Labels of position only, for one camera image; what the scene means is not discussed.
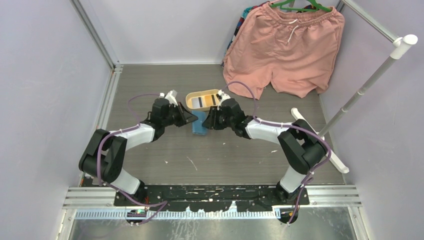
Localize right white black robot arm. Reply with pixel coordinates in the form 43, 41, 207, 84
202, 98, 330, 206

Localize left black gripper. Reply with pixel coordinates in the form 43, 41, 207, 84
162, 102, 197, 128

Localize green clothes hanger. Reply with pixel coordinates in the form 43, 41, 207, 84
270, 0, 332, 13

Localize pink shorts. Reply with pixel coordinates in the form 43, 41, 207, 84
223, 3, 345, 99

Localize grey white clothes rack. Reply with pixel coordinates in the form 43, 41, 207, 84
290, 34, 419, 174

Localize orange card in tray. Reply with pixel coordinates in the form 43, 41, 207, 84
204, 94, 219, 107

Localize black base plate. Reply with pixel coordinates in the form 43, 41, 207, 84
114, 184, 310, 214

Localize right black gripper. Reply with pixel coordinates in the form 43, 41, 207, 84
202, 106, 235, 131

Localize white card in tray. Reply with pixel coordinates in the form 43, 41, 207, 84
191, 97, 204, 110

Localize colourful patterned garment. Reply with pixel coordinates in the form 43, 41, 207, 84
224, 1, 269, 56

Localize aluminium frame rail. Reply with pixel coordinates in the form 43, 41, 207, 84
62, 62, 124, 210

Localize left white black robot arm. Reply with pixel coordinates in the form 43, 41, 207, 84
78, 98, 198, 207

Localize beige oval tray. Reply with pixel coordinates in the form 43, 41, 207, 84
185, 89, 220, 112

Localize blue card holder wallet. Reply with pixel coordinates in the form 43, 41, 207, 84
192, 110, 208, 136

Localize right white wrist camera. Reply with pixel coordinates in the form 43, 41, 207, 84
216, 90, 231, 109

